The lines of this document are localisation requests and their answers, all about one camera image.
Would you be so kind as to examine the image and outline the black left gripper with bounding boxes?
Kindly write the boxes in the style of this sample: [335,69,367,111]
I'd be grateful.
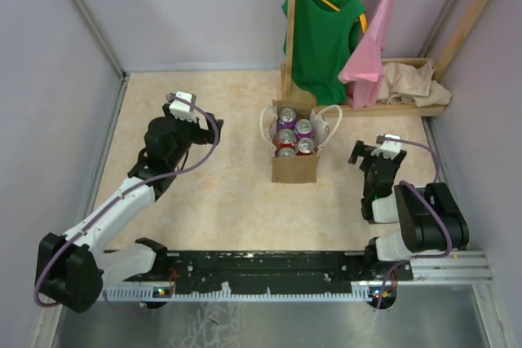
[164,103,223,167]

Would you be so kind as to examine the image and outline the brown canvas bag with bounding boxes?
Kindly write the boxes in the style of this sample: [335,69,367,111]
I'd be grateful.
[259,99,343,184]

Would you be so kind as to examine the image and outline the red can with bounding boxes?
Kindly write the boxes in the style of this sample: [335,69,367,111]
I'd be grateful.
[294,138,316,156]
[273,129,297,150]

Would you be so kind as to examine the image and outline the purple can front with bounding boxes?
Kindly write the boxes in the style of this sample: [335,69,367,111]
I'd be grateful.
[276,148,297,157]

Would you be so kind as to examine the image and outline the purple can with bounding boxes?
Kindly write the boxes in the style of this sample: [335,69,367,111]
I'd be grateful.
[276,108,299,131]
[276,148,297,157]
[294,118,314,139]

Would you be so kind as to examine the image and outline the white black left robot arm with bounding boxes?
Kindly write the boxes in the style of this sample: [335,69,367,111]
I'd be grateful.
[33,97,224,313]

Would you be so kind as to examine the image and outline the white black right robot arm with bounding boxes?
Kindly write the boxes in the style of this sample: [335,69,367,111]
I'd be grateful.
[348,134,470,280]

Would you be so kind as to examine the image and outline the purple can back right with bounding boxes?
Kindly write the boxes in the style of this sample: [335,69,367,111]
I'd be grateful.
[294,118,314,139]

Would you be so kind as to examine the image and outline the pink shirt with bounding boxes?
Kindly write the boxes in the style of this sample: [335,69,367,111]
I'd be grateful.
[338,0,395,110]

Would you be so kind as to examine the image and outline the purple can back left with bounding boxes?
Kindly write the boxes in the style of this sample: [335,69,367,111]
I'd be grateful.
[276,108,299,131]

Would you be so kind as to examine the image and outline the beige crumpled cloth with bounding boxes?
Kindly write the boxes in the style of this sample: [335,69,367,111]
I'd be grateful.
[378,59,452,108]

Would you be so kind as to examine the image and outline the green tank top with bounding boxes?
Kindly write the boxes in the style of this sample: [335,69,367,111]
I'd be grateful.
[292,0,365,105]

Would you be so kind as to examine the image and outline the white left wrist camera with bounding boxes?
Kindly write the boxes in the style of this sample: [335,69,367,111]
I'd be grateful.
[167,91,198,122]

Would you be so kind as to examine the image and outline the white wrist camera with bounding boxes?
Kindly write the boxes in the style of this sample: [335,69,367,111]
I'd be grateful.
[167,91,198,122]
[372,134,401,160]

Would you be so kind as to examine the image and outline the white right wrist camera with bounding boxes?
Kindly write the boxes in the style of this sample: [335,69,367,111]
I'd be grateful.
[372,134,401,160]

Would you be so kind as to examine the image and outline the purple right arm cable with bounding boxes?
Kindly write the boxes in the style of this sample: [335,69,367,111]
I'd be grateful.
[374,139,453,311]

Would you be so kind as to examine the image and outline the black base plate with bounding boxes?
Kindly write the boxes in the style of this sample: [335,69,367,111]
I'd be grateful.
[122,249,414,296]

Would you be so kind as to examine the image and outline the aluminium rail frame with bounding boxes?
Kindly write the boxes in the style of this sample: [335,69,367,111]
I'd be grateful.
[93,251,492,308]

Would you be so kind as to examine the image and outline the wooden clothes rack frame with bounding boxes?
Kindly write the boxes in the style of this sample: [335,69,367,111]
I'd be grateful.
[281,0,489,117]

